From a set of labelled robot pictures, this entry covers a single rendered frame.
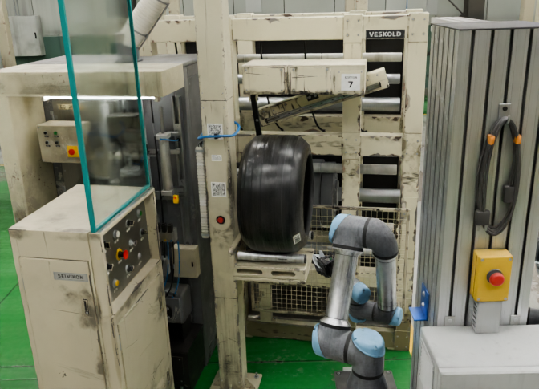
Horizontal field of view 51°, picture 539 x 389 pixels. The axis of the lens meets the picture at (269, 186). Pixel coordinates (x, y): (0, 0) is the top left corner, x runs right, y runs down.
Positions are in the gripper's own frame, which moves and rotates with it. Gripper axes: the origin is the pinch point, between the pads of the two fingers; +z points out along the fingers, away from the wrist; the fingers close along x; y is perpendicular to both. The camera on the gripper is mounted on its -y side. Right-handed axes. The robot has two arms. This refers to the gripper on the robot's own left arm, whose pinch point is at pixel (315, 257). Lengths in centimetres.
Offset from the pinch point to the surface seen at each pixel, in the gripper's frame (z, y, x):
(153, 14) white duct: 109, 96, -2
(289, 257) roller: 19.9, -9.9, 4.7
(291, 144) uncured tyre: 31, 38, -19
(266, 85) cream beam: 64, 54, -30
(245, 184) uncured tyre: 29.0, 33.2, 9.5
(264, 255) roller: 28.1, -7.4, 13.4
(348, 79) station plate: 39, 50, -61
